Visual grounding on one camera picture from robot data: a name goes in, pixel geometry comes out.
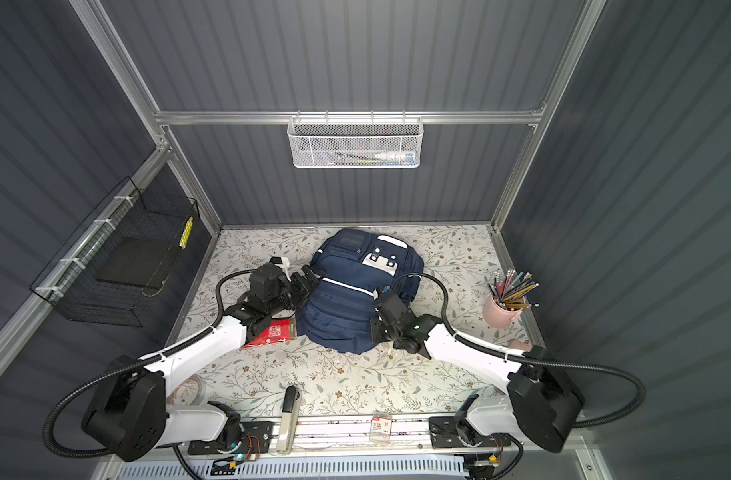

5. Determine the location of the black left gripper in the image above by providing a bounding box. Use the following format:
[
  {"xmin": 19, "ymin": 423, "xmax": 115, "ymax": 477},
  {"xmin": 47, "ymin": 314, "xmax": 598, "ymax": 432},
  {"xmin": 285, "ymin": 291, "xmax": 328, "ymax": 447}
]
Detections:
[{"xmin": 268, "ymin": 265, "xmax": 327, "ymax": 319}]

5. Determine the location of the red card box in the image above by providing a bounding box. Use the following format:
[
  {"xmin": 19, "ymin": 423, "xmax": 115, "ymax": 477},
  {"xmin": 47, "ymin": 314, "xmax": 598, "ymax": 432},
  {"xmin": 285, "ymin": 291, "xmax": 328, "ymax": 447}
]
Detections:
[{"xmin": 244, "ymin": 317, "xmax": 297, "ymax": 349}]

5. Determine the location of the navy blue student backpack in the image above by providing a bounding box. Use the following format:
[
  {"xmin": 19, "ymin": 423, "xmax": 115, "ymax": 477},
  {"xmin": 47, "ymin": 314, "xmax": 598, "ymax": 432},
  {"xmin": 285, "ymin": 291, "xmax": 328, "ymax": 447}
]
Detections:
[{"xmin": 296, "ymin": 228, "xmax": 425, "ymax": 354}]

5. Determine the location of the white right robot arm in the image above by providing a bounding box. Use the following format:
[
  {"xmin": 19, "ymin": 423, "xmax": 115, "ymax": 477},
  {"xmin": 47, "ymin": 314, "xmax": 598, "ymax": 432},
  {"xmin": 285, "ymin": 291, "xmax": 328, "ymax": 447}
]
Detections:
[{"xmin": 371, "ymin": 292, "xmax": 583, "ymax": 453}]

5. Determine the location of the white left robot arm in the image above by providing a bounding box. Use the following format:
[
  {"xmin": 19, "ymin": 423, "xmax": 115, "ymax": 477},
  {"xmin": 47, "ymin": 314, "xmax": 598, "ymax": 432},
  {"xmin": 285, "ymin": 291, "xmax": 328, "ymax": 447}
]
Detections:
[{"xmin": 82, "ymin": 263, "xmax": 320, "ymax": 462}]

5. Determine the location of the pink pencil cup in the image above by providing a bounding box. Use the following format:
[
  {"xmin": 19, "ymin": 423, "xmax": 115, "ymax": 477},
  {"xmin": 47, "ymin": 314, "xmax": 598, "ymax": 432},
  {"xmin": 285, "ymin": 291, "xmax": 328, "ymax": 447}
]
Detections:
[{"xmin": 481, "ymin": 295, "xmax": 521, "ymax": 330}]

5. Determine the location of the small clear staples box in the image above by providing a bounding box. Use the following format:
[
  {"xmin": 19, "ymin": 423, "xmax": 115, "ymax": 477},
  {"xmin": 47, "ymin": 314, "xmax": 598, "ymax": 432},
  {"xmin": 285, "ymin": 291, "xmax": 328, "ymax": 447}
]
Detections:
[{"xmin": 369, "ymin": 411, "xmax": 393, "ymax": 444}]

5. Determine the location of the black and cream stapler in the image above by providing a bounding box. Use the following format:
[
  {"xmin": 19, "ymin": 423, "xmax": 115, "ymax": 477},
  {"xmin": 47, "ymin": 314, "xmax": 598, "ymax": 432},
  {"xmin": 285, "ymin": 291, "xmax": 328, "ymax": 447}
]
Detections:
[{"xmin": 276, "ymin": 385, "xmax": 301, "ymax": 455}]

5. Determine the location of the bundle of coloured pencils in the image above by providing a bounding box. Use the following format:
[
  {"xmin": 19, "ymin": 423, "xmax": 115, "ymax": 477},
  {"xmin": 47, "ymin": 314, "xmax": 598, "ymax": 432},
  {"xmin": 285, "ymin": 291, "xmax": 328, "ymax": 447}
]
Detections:
[{"xmin": 489, "ymin": 269, "xmax": 539, "ymax": 311}]

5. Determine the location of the pink pencil case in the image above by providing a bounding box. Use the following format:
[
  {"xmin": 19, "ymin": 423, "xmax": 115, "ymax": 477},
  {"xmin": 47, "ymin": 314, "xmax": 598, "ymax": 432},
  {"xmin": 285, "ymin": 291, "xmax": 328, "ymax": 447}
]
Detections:
[{"xmin": 509, "ymin": 340, "xmax": 533, "ymax": 352}]

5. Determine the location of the roll of clear tape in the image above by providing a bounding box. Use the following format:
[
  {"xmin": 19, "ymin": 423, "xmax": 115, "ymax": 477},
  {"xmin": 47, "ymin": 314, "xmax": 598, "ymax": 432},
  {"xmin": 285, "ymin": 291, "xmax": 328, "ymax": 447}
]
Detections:
[{"xmin": 167, "ymin": 375, "xmax": 208, "ymax": 406}]

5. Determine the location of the black left cable conduit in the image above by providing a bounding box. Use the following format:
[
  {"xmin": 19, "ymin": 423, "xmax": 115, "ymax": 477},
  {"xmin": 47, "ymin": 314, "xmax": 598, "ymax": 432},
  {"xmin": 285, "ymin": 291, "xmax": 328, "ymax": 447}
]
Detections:
[{"xmin": 42, "ymin": 268, "xmax": 259, "ymax": 460}]

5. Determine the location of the black cable conduit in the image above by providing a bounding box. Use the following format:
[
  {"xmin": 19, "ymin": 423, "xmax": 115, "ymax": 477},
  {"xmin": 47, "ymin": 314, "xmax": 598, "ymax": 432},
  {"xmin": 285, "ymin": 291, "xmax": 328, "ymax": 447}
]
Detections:
[
  {"xmin": 391, "ymin": 271, "xmax": 647, "ymax": 430},
  {"xmin": 42, "ymin": 268, "xmax": 259, "ymax": 460}
]

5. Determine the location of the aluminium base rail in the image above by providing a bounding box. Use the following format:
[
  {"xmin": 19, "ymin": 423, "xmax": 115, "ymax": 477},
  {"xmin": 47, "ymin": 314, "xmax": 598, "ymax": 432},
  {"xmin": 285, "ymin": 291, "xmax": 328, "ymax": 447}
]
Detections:
[{"xmin": 187, "ymin": 412, "xmax": 513, "ymax": 459}]

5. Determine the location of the white wire mesh basket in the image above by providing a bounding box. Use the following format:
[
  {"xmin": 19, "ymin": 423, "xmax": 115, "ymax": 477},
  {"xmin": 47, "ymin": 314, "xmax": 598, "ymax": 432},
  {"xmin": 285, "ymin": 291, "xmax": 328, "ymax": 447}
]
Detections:
[{"xmin": 287, "ymin": 117, "xmax": 425, "ymax": 170}]

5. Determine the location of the black wire wall basket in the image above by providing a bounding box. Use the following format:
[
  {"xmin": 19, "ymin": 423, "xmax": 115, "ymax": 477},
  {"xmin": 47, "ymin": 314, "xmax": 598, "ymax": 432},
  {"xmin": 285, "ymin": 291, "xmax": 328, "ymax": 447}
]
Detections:
[{"xmin": 31, "ymin": 184, "xmax": 200, "ymax": 328}]

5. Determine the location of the black right cable conduit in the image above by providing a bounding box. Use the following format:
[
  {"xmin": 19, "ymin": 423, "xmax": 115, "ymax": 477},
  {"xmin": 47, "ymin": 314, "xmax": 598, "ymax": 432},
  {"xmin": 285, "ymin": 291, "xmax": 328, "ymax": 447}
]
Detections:
[{"xmin": 391, "ymin": 271, "xmax": 647, "ymax": 430}]

